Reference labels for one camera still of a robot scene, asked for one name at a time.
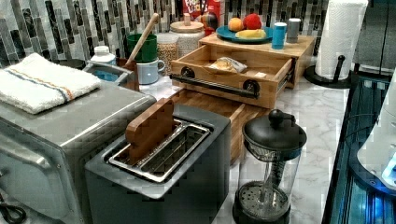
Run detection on wooden drawer with black handle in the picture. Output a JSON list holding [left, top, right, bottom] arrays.
[[170, 45, 295, 108]]

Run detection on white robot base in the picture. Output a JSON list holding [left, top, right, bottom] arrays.
[[357, 75, 396, 197]]

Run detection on wooden drawer cabinet box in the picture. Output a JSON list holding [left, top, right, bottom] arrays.
[[199, 34, 315, 89]]

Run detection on wooden cutting board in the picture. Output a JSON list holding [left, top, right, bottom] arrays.
[[171, 90, 270, 164]]

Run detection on wooden toast slice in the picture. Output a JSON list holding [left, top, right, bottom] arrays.
[[125, 98, 174, 164]]

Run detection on wrapped bread in plastic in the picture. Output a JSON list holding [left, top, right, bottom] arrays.
[[208, 57, 248, 73]]

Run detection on light blue enamel mug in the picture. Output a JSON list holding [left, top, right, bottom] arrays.
[[137, 59, 165, 85]]

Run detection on dark grey toaster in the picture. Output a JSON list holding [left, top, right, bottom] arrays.
[[85, 105, 231, 224]]

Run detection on plastic jar with grains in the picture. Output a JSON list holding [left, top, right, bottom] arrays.
[[157, 33, 178, 75]]

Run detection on green plastic cup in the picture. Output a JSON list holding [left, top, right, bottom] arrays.
[[126, 34, 157, 63]]

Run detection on teal round plate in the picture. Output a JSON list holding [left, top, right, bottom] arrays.
[[216, 25, 273, 44]]

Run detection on black glass french press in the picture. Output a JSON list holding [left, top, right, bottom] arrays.
[[233, 109, 307, 224]]

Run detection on orange plush fruit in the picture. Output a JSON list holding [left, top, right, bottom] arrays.
[[228, 18, 244, 32]]

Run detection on yellow plush banana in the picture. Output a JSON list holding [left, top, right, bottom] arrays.
[[235, 29, 266, 39]]

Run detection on red Froot Loops box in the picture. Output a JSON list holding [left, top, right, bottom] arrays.
[[182, 0, 221, 35]]

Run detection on red plush apple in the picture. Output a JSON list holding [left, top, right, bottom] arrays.
[[243, 13, 262, 30]]

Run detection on white blue bottle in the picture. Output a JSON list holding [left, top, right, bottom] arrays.
[[91, 46, 116, 65]]

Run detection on blue salt shaker can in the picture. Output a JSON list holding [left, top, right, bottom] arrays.
[[272, 22, 287, 49]]

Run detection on black paper towel holder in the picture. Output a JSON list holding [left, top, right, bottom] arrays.
[[304, 55, 358, 89]]

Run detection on grey metal shaker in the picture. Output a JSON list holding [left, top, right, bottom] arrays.
[[286, 18, 301, 43]]

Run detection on silver toaster oven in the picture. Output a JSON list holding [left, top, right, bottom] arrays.
[[0, 81, 156, 224]]

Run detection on white paper towel roll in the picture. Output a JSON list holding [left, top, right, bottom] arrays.
[[315, 0, 368, 80]]

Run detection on white striped folded towel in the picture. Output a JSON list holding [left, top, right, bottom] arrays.
[[0, 53, 101, 114]]

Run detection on wooden spoon handle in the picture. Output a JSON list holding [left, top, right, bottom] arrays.
[[125, 13, 159, 66]]

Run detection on black power cable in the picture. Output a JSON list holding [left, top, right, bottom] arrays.
[[0, 192, 28, 224]]

